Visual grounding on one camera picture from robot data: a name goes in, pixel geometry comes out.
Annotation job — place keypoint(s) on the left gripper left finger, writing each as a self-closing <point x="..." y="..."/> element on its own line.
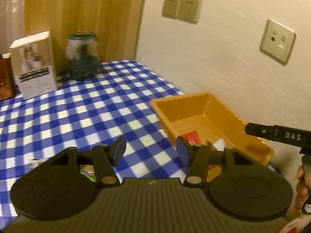
<point x="105" y="158"/>

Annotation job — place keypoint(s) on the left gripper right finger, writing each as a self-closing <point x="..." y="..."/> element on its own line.
<point x="198" y="158"/>

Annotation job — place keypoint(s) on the large red snack packet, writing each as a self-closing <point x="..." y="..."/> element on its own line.
<point x="192" y="137"/>

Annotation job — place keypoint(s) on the yellow green candy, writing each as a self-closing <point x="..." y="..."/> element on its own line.
<point x="88" y="171"/>

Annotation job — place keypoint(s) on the white green snack bar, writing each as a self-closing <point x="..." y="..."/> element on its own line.
<point x="219" y="145"/>

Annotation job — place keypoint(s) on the person's right hand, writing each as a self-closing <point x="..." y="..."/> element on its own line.
<point x="303" y="188"/>

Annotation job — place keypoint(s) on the orange plastic tray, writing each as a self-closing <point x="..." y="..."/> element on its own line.
<point x="207" y="117"/>

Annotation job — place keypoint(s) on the blue white checkered tablecloth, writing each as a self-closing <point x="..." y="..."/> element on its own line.
<point x="116" y="102"/>

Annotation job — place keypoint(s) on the green glass jar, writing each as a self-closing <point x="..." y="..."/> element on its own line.
<point x="82" y="55"/>

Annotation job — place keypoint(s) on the white product box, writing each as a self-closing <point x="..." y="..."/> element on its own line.
<point x="33" y="65"/>

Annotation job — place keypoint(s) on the red decorated tea box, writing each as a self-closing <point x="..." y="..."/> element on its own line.
<point x="8" y="88"/>

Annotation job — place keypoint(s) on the pink curtain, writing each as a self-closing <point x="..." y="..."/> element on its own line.
<point x="12" y="22"/>

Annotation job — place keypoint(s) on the network wall outlet plate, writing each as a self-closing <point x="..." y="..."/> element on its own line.
<point x="277" y="42"/>

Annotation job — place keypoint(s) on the double wall socket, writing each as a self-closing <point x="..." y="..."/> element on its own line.
<point x="184" y="10"/>

